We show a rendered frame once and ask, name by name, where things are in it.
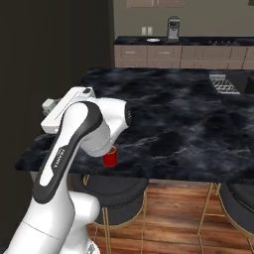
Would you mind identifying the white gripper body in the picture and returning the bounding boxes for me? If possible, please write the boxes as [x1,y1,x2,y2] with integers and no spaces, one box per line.
[40,86,87,135]

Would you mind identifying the red cup of hot chocolate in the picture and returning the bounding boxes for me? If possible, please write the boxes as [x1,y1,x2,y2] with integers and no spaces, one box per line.
[102,145,119,168]

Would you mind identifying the black stool with gold legs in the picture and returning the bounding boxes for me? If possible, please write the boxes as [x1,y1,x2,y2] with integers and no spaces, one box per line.
[197,180,254,254]
[68,174,151,254]

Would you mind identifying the beige base cupboard run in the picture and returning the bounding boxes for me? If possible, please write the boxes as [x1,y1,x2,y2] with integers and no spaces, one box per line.
[113,44,254,70]

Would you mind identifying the grey coffee machine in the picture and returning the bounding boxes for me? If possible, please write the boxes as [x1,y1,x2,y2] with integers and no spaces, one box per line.
[166,16,183,43]

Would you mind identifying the black hob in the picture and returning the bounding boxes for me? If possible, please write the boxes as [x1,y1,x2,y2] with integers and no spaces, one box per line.
[207,39,240,46]

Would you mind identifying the beige wall cupboard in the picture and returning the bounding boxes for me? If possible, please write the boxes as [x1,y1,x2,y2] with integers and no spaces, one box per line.
[125,0,189,9]

